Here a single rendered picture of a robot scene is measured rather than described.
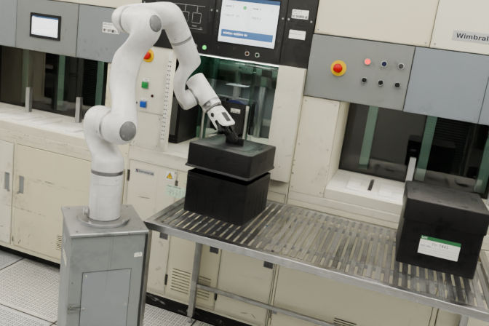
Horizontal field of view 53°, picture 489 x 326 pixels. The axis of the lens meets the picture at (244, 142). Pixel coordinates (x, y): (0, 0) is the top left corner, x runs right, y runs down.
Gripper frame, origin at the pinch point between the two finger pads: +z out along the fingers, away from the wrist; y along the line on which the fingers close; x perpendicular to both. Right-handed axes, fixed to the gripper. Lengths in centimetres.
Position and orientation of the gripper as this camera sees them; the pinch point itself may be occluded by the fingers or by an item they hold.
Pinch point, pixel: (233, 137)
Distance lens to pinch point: 207.3
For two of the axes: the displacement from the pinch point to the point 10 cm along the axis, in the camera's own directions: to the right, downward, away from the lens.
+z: 5.4, 8.3, -1.2
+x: -7.3, 5.4, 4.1
